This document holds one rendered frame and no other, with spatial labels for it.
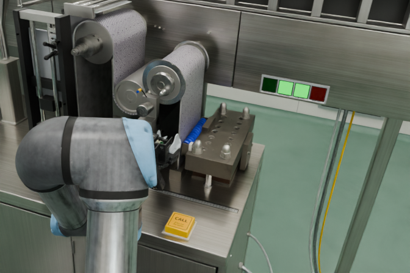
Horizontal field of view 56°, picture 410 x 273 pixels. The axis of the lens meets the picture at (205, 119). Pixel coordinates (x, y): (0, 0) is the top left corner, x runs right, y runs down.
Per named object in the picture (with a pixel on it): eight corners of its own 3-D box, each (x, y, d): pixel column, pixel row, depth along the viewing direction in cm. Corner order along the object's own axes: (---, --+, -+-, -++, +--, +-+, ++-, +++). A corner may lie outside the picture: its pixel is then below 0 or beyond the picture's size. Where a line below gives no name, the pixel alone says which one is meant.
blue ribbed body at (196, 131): (180, 149, 134) (181, 140, 132) (199, 123, 152) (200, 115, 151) (190, 151, 133) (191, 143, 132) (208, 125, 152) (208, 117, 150)
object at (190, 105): (177, 148, 132) (180, 99, 124) (199, 120, 152) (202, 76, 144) (179, 148, 132) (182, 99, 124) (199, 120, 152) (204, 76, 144)
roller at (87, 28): (77, 60, 131) (74, 18, 124) (113, 42, 152) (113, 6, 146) (114, 67, 127) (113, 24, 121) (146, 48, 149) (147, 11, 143)
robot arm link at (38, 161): (-21, 164, 57) (52, 248, 98) (57, 166, 58) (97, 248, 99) (-1, 99, 63) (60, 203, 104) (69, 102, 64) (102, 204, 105)
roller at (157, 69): (146, 96, 126) (146, 62, 121) (174, 72, 149) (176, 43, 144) (179, 103, 124) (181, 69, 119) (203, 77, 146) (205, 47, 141)
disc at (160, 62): (141, 99, 128) (142, 56, 121) (142, 99, 128) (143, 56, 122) (183, 109, 124) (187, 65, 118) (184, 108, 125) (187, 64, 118)
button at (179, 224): (164, 232, 113) (165, 226, 112) (172, 217, 119) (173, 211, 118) (187, 239, 111) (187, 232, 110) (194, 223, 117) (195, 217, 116)
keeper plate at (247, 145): (239, 169, 144) (243, 143, 139) (244, 156, 152) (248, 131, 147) (246, 171, 143) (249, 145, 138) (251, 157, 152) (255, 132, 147)
